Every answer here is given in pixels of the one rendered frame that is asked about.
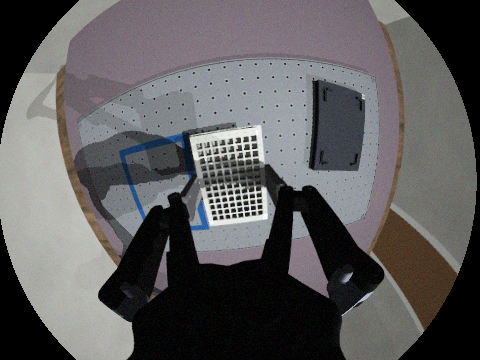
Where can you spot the blue taped rectangular outline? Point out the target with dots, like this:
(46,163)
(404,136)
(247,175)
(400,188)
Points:
(189,164)

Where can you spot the grey perforated base plate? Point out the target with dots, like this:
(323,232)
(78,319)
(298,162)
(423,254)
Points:
(276,93)

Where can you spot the white well plate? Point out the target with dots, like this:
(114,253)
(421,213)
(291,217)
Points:
(242,183)

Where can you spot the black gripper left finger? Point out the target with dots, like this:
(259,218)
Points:
(130,287)

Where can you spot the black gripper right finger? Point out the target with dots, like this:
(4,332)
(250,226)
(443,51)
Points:
(351,273)

